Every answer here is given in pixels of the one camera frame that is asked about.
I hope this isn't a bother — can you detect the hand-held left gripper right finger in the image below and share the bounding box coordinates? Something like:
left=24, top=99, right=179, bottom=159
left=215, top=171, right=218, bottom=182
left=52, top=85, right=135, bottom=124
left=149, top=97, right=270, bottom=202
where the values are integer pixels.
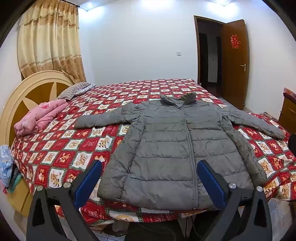
left=196, top=159, right=272, bottom=241

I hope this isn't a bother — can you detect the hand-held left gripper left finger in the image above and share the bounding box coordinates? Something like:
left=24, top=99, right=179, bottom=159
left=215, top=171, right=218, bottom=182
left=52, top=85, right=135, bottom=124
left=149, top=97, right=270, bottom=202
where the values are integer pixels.
left=26, top=159, right=103, bottom=241

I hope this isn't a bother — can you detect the grey puffer jacket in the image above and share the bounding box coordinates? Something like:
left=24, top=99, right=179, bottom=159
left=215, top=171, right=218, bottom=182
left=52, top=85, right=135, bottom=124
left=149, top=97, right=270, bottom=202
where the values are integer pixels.
left=74, top=92, right=285, bottom=210

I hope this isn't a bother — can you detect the red printed bed sheet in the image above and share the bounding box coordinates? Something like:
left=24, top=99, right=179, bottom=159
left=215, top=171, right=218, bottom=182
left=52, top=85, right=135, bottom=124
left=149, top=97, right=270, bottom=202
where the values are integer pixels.
left=10, top=78, right=296, bottom=230

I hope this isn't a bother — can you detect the pale floral mattress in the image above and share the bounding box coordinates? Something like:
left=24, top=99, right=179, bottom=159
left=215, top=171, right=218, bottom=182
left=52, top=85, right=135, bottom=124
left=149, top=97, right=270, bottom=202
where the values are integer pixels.
left=266, top=197, right=296, bottom=233

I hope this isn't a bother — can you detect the wooden bedside cabinet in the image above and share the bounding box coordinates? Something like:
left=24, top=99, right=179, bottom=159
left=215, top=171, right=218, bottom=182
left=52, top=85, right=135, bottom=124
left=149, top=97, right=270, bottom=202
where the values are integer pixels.
left=7, top=178, right=33, bottom=216

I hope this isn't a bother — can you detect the pink folded quilt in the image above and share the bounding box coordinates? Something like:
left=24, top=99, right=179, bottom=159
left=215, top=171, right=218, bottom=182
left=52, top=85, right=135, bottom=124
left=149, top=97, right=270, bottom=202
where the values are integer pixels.
left=14, top=99, right=70, bottom=136

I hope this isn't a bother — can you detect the light blue printed cloth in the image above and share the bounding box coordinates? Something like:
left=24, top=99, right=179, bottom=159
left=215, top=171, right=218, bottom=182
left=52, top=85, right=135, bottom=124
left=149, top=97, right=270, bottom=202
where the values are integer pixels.
left=0, top=145, right=14, bottom=189

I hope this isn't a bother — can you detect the brown wooden door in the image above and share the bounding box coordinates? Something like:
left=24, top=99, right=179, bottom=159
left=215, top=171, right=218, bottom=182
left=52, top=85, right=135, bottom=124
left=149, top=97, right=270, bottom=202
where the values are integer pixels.
left=221, top=20, right=250, bottom=110

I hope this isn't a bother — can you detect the striped pillow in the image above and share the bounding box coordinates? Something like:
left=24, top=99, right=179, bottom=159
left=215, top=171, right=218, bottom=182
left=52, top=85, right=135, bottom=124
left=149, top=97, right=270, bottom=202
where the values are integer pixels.
left=57, top=82, right=91, bottom=101

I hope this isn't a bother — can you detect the cream wooden headboard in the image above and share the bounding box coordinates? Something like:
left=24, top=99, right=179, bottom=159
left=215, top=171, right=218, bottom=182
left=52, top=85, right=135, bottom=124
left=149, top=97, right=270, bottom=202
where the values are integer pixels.
left=0, top=70, right=77, bottom=146

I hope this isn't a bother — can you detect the red paper door decoration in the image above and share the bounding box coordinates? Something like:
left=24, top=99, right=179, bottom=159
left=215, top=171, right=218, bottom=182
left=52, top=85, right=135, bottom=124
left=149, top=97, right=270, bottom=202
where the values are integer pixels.
left=230, top=35, right=241, bottom=49

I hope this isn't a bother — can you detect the beige patterned curtain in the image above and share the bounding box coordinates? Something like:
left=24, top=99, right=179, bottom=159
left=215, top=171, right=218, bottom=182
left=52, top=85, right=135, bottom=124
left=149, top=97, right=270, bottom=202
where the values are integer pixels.
left=17, top=0, right=87, bottom=84

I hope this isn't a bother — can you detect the dark wooden door frame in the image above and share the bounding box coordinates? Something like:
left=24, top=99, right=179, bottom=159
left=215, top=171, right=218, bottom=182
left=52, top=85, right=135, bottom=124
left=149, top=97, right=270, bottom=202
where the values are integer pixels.
left=194, top=15, right=226, bottom=87

